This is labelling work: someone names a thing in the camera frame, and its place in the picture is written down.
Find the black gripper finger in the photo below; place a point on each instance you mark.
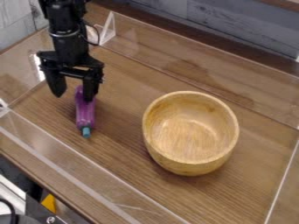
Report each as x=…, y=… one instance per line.
x=57, y=81
x=90, y=88

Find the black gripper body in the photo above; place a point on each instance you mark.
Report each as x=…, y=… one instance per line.
x=69, y=60

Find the purple toy eggplant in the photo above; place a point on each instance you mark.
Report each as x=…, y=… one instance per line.
x=86, y=117

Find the brown wooden bowl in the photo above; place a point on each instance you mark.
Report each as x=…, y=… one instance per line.
x=190, y=132

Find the clear acrylic corner bracket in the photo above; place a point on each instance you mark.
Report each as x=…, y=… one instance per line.
x=102, y=33

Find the clear acrylic tray wall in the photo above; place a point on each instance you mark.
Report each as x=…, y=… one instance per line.
x=102, y=197

